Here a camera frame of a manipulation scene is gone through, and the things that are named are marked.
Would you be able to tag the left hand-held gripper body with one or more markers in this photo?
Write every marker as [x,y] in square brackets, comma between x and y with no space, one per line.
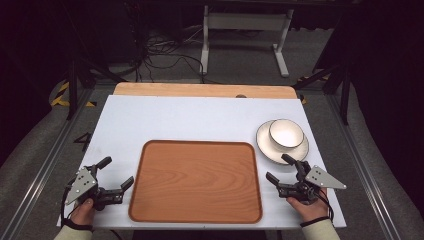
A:
[81,185]

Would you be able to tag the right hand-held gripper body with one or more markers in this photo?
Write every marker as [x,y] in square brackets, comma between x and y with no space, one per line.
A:
[321,178]

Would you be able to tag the white bowl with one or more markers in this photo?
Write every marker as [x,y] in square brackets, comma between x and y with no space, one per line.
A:
[286,134]

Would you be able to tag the white plate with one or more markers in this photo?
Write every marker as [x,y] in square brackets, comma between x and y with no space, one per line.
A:
[266,146]

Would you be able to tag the wooden tray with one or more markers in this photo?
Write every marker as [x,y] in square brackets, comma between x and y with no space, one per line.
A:
[196,181]

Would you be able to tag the person's left hand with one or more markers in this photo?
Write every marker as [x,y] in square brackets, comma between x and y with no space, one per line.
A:
[83,213]

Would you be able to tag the person's right hand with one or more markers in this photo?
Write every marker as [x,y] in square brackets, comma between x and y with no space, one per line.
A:
[308,210]

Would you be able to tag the yellow black floor tape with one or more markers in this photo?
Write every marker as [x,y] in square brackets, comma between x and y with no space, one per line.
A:
[60,98]
[303,99]

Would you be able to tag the black tripod stand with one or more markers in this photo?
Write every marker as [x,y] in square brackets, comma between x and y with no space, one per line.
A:
[72,90]
[345,93]

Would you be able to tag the white table board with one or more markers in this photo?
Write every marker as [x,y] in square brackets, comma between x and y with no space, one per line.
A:
[186,116]

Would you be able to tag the wooden table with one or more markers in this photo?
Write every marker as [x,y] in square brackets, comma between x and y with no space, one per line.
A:
[200,90]

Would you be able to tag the dark curtain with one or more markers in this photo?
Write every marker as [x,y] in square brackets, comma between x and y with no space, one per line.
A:
[26,66]
[390,83]

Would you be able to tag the white metal stand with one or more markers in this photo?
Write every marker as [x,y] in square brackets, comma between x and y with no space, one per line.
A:
[246,21]

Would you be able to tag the aluminium floor rail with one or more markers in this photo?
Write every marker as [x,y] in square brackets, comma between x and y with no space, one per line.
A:
[43,166]
[363,166]

